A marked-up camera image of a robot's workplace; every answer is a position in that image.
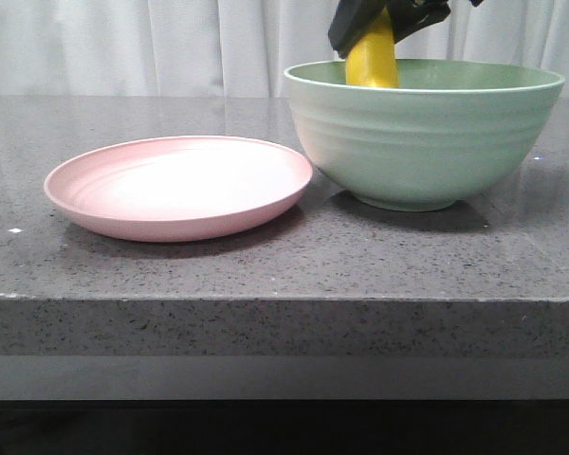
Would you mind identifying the white curtain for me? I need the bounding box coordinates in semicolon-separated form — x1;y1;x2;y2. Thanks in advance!
0;1;569;98

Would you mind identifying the yellow banana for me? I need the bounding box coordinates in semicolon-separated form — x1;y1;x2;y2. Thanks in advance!
345;9;399;88

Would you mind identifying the pink plate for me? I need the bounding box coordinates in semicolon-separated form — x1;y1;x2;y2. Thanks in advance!
44;136;313;243

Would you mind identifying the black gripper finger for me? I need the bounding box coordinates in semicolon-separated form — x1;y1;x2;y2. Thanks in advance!
327;0;385;59
385;0;451;44

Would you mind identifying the green bowl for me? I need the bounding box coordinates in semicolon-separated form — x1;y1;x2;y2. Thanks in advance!
284;59;564;211

